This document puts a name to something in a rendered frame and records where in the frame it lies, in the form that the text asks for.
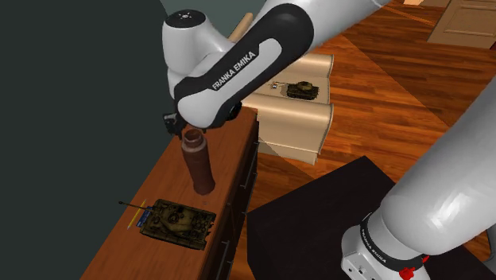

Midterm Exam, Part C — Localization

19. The brown cylindrical bottle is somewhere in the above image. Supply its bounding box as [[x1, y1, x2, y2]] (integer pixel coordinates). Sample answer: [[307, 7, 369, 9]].
[[180, 129, 216, 196]]

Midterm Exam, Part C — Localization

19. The brown wooden chest of drawers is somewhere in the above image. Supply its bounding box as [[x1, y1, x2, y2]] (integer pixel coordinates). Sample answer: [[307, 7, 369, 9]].
[[79, 106, 260, 280]]

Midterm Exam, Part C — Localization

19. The yellow pencil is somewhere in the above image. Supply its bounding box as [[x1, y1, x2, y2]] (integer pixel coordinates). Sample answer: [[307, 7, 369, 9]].
[[126, 199, 149, 230]]

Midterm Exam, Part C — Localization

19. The small blue eraser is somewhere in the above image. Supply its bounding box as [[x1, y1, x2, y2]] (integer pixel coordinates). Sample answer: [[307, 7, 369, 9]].
[[135, 208, 153, 228]]

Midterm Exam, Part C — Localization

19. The olive green toy tank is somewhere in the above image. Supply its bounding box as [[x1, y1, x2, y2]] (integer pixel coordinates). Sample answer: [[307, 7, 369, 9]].
[[118, 198, 218, 251]]

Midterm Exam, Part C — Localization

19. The black robot stand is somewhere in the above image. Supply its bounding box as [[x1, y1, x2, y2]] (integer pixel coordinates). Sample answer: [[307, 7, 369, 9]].
[[246, 155, 496, 280]]

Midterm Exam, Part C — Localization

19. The beige panelled door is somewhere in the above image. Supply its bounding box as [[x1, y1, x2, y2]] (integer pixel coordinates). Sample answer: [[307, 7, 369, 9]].
[[427, 0, 496, 50]]

